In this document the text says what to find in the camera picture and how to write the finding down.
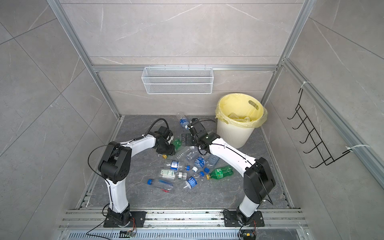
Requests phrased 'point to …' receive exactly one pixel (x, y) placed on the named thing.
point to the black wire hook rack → (313, 134)
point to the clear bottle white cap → (186, 155)
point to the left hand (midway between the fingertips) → (171, 149)
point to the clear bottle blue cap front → (165, 186)
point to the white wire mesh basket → (178, 80)
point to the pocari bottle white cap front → (192, 181)
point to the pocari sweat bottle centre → (200, 161)
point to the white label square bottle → (170, 175)
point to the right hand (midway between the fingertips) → (189, 137)
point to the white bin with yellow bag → (237, 115)
